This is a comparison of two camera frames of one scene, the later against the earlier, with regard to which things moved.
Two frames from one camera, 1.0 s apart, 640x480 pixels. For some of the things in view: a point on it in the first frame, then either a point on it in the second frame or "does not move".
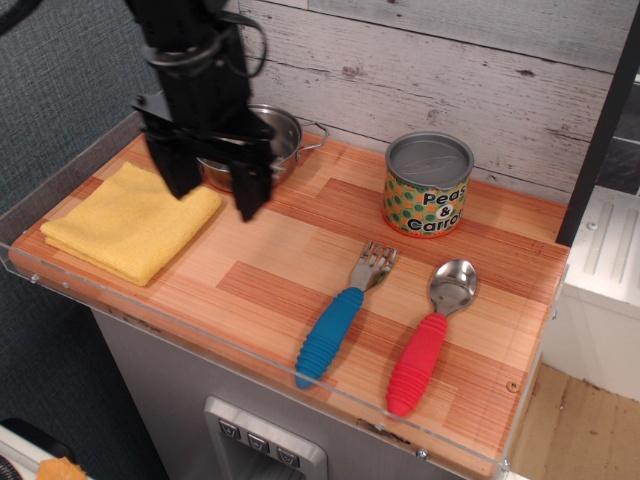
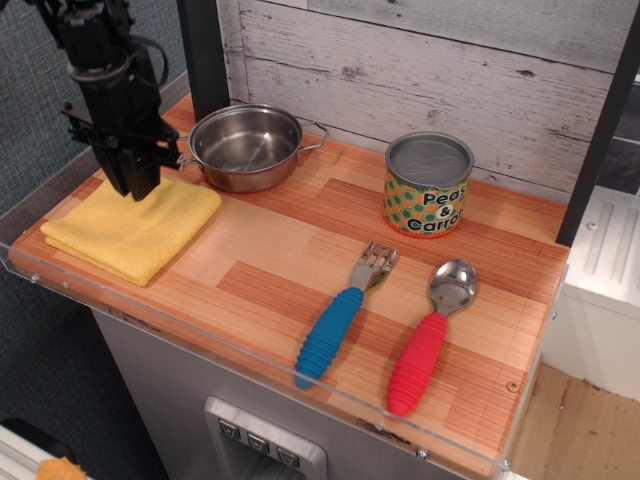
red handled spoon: [452, 286] does not move
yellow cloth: [128, 224] does not move
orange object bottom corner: [60, 469] does not move
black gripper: [204, 100] -> [120, 108]
